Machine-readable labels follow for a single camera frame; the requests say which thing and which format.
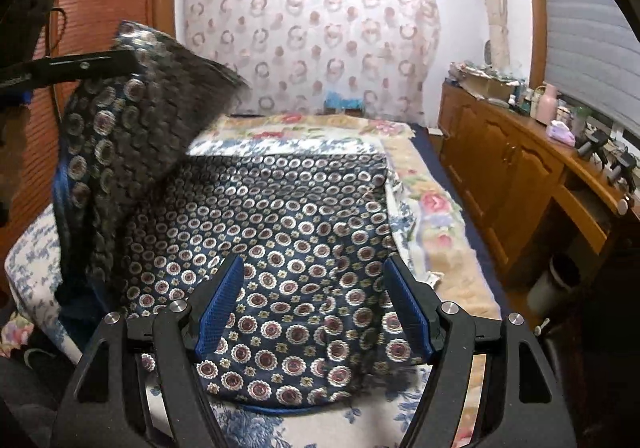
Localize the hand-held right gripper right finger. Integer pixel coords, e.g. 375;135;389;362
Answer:
382;254;581;448

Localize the pink thermos jug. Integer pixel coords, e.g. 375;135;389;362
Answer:
535;84;558;126

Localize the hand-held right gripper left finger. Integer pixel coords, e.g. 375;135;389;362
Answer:
55;255;246;448

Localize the cardboard box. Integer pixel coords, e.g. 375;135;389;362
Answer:
457;70;521;101

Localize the grey window blind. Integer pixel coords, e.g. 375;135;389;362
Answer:
532;0;640;139

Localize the purple cloth bundle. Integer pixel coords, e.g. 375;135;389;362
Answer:
546;122;576;147

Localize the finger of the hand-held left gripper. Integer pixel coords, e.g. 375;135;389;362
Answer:
31;52;142;81

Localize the blue white floral bedsheet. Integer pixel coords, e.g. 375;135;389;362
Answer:
5;135;436;448

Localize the grey trash can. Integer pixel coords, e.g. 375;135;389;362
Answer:
527;253;581;319

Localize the black handheld device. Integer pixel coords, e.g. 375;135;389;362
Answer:
602;150;640;186
575;130;611;161

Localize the long wooden cabinet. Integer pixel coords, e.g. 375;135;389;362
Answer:
437;80;636;289

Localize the navy patterned satin pajama top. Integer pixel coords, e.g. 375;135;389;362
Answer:
52;20;441;414

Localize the sheer curtain with circles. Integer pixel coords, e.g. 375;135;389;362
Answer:
175;0;441;121

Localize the black cable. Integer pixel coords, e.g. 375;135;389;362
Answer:
46;6;69;59

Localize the blue plastic bag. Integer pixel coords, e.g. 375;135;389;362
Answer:
324;92;366;115

